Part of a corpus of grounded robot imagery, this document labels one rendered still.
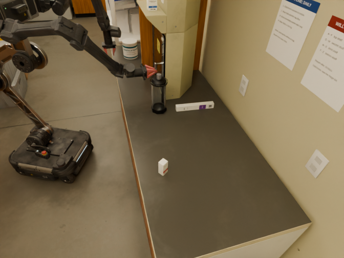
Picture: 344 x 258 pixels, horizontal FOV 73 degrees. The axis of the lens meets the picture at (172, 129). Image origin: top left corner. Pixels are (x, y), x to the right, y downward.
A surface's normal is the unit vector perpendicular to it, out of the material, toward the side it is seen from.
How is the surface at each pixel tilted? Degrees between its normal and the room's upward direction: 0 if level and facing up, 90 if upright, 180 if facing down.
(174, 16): 90
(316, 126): 90
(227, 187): 0
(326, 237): 90
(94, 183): 0
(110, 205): 0
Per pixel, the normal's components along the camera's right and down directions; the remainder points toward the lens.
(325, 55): -0.96, 0.16
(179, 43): 0.28, 0.66
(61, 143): 0.04, -0.73
